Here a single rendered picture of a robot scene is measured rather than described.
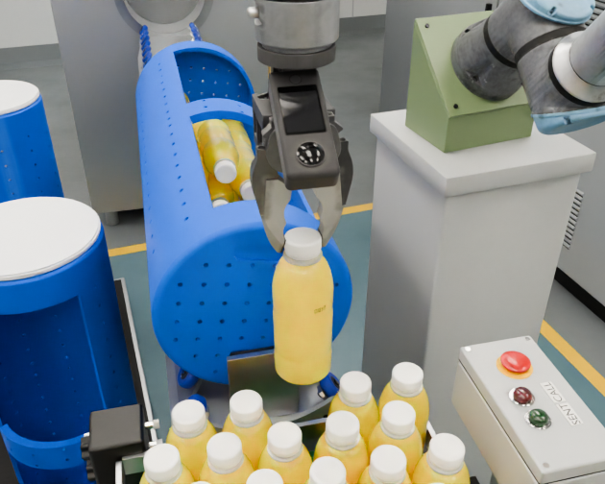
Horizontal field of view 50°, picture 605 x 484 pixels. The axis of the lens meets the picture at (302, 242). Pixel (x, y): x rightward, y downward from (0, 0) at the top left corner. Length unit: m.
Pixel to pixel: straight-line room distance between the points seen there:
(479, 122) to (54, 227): 0.81
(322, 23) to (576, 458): 0.51
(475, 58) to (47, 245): 0.83
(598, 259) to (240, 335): 2.00
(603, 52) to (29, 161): 1.49
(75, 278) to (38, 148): 0.82
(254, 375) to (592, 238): 2.01
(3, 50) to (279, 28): 5.47
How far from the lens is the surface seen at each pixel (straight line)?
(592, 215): 2.73
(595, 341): 2.76
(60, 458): 1.47
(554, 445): 0.78
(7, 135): 1.92
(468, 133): 1.26
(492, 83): 1.24
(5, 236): 1.29
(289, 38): 0.57
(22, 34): 5.96
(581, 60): 1.03
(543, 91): 1.09
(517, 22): 1.15
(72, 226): 1.28
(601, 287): 2.77
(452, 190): 1.18
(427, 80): 1.27
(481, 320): 1.43
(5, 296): 1.20
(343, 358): 2.45
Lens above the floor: 1.66
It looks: 33 degrees down
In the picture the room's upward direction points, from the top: straight up
